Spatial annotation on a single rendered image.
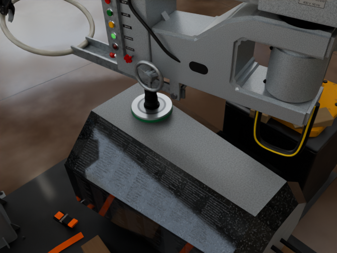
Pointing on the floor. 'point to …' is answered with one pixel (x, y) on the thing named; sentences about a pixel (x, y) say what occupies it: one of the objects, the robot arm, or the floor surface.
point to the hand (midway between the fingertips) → (5, 18)
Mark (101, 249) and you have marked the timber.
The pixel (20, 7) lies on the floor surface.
